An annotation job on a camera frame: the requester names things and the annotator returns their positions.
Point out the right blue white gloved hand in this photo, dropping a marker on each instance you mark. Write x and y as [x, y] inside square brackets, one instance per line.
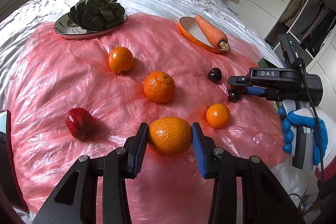
[324, 146]

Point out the silver patterned plate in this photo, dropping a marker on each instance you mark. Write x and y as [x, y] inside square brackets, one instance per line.
[63, 28]

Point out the white wardrobe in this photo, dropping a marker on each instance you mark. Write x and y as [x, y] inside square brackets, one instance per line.
[310, 23]

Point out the white bed sheet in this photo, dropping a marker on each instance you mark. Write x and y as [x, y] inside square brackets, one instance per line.
[17, 28]

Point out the carrot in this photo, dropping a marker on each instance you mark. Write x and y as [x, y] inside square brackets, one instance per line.
[214, 35]

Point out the large orange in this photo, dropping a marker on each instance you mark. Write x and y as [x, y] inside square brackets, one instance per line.
[170, 136]

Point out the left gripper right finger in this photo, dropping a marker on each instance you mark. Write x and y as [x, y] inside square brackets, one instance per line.
[203, 147]

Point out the dark plum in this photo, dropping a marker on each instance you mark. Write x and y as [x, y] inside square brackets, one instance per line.
[215, 75]
[233, 95]

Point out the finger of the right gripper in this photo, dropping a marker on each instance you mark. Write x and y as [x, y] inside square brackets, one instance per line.
[254, 91]
[239, 81]

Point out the middle orange with stem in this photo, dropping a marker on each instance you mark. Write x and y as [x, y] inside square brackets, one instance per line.
[159, 87]

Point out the green bok choy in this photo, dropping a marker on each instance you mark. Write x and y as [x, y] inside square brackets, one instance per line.
[96, 15]

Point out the red apple left side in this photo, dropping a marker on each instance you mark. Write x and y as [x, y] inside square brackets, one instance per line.
[80, 123]

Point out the small smooth orange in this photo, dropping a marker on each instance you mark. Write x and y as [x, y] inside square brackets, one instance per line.
[121, 60]

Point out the small red apple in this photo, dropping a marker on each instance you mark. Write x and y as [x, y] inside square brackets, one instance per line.
[240, 89]

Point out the small orange right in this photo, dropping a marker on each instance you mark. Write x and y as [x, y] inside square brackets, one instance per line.
[218, 115]

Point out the orange rimmed white plate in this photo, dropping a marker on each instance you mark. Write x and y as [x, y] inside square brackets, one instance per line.
[189, 28]

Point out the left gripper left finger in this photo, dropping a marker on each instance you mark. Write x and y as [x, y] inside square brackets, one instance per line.
[136, 147]

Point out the pink plastic sheet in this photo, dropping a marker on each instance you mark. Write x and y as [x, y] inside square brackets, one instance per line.
[54, 75]

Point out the green tray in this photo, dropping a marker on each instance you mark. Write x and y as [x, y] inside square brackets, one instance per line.
[263, 63]

